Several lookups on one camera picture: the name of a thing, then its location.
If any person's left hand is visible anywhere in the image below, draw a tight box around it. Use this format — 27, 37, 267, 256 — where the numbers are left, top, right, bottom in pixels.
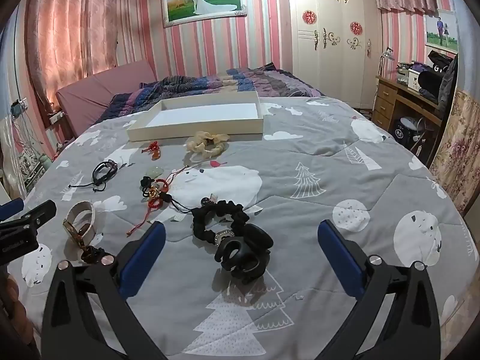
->
0, 273, 28, 350

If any framed couple photo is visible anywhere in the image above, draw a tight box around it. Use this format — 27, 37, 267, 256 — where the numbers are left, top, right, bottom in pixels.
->
424, 7, 460, 55

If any pink mattress pad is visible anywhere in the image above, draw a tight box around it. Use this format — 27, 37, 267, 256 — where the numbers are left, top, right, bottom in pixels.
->
55, 59, 158, 137

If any striped quilt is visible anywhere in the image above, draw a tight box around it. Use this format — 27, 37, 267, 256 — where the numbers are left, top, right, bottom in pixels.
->
95, 65, 327, 124

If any floral fabric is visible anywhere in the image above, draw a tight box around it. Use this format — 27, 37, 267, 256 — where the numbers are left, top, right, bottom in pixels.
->
427, 88, 480, 214

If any black cord with beads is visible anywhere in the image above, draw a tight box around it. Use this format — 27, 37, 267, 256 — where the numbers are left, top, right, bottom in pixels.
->
169, 193, 220, 212

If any desk lamp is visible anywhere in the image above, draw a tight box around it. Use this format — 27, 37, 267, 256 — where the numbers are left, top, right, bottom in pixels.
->
377, 47, 395, 77

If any grey printed blanket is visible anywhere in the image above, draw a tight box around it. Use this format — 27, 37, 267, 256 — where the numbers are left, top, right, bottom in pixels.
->
7, 95, 480, 360

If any red cord bracelet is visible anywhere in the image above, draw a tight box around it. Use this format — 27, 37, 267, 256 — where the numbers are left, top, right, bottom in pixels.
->
127, 178, 190, 237

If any jade pendant with black cord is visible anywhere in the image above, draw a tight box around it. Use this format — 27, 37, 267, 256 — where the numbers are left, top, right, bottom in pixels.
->
140, 165, 166, 192

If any cream scrunchie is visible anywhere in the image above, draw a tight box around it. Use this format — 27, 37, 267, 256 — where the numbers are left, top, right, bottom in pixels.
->
186, 131, 229, 154

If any black hair claw clip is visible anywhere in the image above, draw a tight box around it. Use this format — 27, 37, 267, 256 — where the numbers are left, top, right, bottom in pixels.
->
214, 224, 274, 282

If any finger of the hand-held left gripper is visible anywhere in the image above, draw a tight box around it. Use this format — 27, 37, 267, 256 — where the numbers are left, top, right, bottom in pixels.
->
0, 198, 25, 223
0, 200, 57, 239

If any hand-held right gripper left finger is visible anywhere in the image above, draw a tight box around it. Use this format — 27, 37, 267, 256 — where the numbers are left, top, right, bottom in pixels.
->
40, 220, 167, 360

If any black cord bracelet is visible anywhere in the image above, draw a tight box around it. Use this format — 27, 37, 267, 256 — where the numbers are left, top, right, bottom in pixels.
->
69, 160, 119, 189

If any black scrunchie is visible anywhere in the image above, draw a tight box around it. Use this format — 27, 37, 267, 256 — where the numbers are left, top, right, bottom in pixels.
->
192, 199, 250, 247

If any white wardrobe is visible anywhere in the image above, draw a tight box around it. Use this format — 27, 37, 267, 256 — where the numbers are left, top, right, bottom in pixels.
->
277, 0, 381, 109

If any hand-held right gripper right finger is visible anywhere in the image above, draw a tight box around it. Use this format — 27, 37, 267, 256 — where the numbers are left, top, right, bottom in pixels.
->
317, 219, 442, 360

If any white leather bracelet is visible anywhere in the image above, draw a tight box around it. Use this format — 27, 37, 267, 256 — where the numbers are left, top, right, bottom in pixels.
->
62, 201, 97, 250

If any wooden desk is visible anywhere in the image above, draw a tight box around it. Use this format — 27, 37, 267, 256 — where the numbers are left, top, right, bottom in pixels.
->
374, 75, 445, 147

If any framed wedding photo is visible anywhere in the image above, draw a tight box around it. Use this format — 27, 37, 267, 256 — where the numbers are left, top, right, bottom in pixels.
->
160, 0, 248, 29

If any shallow white box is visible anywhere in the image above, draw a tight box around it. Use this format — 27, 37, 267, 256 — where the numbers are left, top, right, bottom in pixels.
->
126, 91, 265, 142

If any black bag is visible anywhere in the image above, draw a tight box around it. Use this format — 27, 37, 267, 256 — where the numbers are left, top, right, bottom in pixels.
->
416, 50, 459, 106

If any brown bead bracelet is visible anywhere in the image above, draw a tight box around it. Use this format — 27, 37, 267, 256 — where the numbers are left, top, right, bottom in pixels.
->
80, 245, 110, 266

